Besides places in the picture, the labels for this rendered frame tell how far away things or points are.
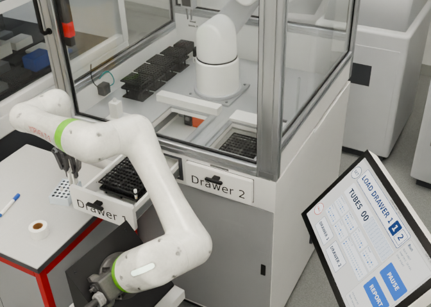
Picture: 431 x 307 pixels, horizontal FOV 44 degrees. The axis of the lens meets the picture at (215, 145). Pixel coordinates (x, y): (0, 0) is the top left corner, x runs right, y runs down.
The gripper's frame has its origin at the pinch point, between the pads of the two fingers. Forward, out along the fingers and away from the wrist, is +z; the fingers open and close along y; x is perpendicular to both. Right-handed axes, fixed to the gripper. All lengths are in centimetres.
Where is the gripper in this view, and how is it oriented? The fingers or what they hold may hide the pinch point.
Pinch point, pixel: (72, 177)
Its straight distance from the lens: 228.0
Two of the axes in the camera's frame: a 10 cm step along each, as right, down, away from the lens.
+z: 0.3, 8.3, 5.6
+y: -9.7, -1.1, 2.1
